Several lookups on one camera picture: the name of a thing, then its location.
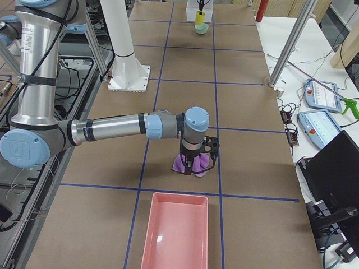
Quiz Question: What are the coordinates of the purple microfiber cloth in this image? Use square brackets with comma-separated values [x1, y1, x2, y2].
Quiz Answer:
[172, 153, 210, 177]

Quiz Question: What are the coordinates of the yellow plastic cup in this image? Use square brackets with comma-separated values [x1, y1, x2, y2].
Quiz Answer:
[195, 10, 206, 25]

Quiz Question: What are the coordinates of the lower teach pendant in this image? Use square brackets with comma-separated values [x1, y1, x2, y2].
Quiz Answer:
[298, 109, 342, 150]

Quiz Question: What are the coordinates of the aluminium frame post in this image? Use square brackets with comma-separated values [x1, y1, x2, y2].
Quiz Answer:
[268, 0, 317, 87]

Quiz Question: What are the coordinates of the pink plastic bin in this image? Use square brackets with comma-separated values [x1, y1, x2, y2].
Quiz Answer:
[141, 192, 209, 268]

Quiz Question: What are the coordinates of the translucent white plastic bin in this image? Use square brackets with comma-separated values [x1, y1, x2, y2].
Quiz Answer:
[186, 0, 214, 23]

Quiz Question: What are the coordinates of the teach pendant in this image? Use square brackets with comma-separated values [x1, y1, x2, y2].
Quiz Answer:
[305, 79, 342, 113]
[298, 109, 342, 150]

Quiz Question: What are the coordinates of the upper teach pendant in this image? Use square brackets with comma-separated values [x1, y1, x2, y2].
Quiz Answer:
[305, 79, 342, 113]

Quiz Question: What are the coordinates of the red fire extinguisher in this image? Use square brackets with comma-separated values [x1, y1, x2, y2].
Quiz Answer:
[256, 0, 269, 22]

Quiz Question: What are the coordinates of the black monitor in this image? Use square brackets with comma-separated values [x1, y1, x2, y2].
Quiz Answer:
[299, 130, 358, 248]

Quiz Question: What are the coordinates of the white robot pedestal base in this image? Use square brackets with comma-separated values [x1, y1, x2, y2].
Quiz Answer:
[100, 0, 151, 92]

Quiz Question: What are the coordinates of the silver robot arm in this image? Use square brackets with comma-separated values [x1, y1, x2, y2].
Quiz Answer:
[1, 1, 219, 175]

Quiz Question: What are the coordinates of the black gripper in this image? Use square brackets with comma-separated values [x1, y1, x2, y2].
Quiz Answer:
[197, 0, 205, 11]
[180, 146, 201, 175]

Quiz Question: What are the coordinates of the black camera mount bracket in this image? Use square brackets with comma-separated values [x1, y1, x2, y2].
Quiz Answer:
[200, 136, 219, 159]

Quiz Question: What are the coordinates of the light green ceramic bowl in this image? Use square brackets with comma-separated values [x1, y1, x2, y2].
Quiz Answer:
[195, 23, 209, 35]

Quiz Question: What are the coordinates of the green handled reach grabber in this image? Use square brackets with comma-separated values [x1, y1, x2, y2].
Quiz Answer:
[287, 61, 359, 120]

